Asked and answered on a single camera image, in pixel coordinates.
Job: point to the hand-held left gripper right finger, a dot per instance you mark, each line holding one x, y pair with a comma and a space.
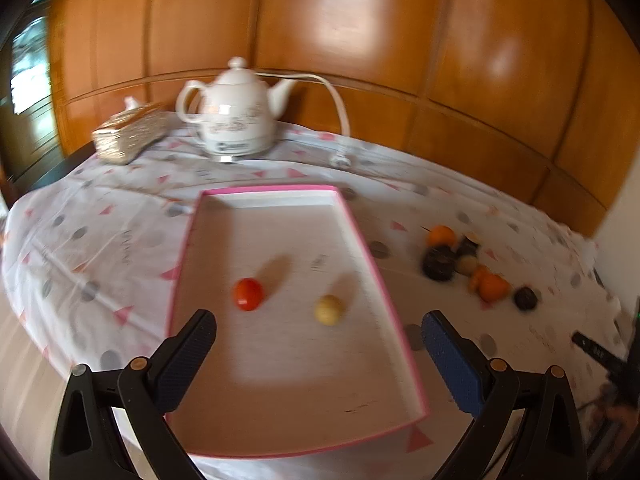
452, 360

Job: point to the dark cylinder root piece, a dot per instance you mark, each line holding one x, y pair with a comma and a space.
468, 246

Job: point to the large dark round root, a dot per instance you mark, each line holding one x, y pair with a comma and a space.
438, 264

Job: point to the orange carrot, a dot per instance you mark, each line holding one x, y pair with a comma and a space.
492, 287

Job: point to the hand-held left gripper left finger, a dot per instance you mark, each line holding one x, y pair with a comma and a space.
185, 360

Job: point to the white patterned tablecloth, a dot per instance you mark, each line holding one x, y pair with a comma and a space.
125, 240

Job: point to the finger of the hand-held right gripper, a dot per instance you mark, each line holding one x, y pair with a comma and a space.
597, 349

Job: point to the dark glass cabinet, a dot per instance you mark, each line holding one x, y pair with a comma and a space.
30, 90

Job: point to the dark knobbly lump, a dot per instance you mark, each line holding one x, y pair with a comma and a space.
525, 298

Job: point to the small orange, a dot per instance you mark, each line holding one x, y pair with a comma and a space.
441, 236

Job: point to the glittery tissue box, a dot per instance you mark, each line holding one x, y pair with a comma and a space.
127, 135

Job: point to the red tomato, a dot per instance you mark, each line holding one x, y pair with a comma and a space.
247, 294

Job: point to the white ceramic electric kettle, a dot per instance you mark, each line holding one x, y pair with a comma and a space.
235, 110

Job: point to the pink rimmed white tray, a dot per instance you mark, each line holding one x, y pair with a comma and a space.
280, 360

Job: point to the beige round ball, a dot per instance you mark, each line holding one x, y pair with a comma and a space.
467, 264
329, 309

